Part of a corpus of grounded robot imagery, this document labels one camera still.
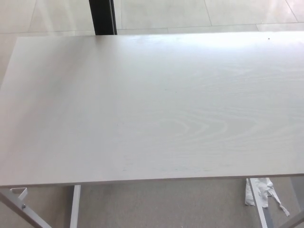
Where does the white straight table bar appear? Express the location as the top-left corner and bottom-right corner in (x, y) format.
(69, 185), (82, 228)

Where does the white slanted table leg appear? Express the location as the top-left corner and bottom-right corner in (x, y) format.
(0, 190), (52, 228)
(248, 178), (268, 228)

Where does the black vertical pillar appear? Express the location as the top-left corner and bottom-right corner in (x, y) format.
(88, 0), (118, 36)

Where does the white torn paper scrap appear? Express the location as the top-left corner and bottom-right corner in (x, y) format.
(244, 177), (291, 218)

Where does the white wire hook bracket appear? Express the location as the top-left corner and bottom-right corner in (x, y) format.
(9, 187), (28, 203)

